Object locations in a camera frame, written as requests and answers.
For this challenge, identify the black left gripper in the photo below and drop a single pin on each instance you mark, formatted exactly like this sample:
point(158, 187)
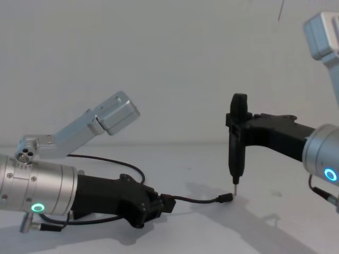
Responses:
point(111, 195)

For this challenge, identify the black electric screwdriver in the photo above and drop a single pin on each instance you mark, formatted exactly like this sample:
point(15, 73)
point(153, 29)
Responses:
point(237, 158)

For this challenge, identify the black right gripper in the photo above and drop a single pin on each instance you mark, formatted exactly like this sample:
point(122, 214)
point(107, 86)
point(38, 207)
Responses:
point(280, 135)

